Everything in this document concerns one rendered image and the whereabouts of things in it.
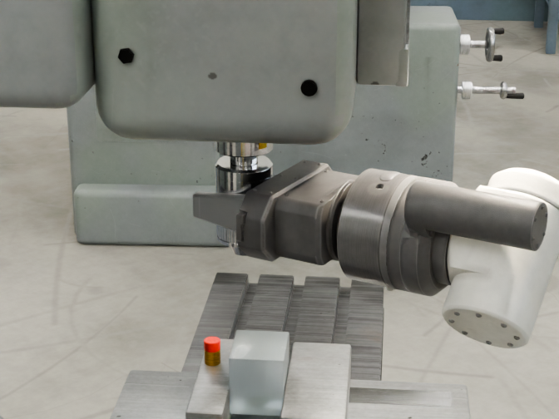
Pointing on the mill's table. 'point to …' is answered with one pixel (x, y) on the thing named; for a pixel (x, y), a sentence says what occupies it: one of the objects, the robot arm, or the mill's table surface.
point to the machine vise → (382, 395)
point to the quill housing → (225, 69)
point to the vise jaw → (318, 382)
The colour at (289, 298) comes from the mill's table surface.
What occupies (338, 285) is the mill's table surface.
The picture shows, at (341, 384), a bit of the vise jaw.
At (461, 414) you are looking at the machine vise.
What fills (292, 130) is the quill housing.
